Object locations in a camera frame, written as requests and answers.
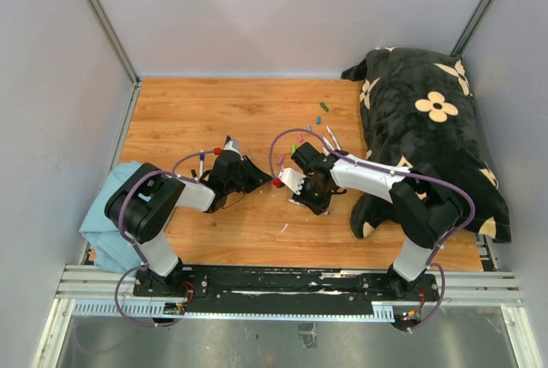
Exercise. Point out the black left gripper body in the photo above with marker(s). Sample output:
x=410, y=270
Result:
x=235, y=185

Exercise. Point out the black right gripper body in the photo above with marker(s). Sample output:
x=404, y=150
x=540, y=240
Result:
x=312, y=195

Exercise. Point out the dark green cap marker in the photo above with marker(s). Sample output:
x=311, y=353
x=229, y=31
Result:
x=334, y=138

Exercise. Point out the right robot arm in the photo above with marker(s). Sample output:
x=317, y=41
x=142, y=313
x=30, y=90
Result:
x=425, y=206

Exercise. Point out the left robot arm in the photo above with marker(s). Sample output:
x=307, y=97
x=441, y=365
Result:
x=143, y=205

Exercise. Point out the small blue cap marker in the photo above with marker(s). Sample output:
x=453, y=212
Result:
x=201, y=164

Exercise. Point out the black floral pillow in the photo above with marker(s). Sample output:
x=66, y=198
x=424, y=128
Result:
x=416, y=106

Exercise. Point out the light blue cloth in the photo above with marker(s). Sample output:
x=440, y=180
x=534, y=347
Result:
x=112, y=252

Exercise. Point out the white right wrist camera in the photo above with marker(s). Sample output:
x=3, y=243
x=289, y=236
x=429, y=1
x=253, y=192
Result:
x=291, y=179

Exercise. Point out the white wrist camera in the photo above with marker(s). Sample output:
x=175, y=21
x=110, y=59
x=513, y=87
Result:
x=291, y=179
x=231, y=145

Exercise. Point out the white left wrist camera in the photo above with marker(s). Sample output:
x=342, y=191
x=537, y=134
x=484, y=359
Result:
x=231, y=145

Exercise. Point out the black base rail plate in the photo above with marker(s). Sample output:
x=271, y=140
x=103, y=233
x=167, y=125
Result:
x=279, y=292

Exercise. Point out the aluminium frame rails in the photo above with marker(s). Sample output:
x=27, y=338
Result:
x=479, y=320

